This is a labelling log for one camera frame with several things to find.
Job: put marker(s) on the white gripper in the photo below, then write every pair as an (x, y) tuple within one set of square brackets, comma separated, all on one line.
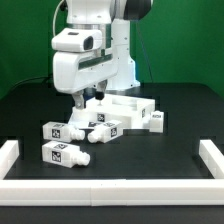
[(78, 63)]

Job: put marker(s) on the white U-shaped fence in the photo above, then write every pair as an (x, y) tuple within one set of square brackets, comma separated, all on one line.
[(113, 192)]

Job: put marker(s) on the white square table top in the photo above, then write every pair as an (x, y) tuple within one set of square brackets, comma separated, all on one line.
[(132, 112)]

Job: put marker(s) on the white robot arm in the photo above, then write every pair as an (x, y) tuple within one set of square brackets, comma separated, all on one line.
[(112, 18)]

